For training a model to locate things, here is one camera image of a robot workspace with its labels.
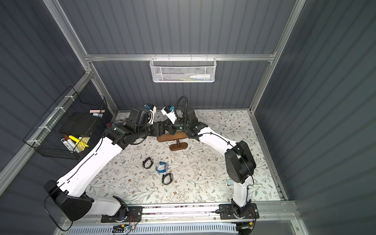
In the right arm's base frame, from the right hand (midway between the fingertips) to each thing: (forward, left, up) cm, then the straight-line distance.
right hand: (158, 126), depth 77 cm
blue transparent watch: (-12, +1, -26) cm, 29 cm away
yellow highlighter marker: (-9, +39, +2) cm, 40 cm away
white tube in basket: (+36, -23, +7) cm, 43 cm away
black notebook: (+1, +41, +2) cm, 42 cm away
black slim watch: (-8, +12, -25) cm, 29 cm away
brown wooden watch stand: (+2, -9, -11) cm, 15 cm away
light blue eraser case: (-22, -39, -21) cm, 49 cm away
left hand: (-3, -2, +4) cm, 6 cm away
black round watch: (-19, -3, -26) cm, 32 cm away
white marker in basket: (-13, +40, +3) cm, 42 cm away
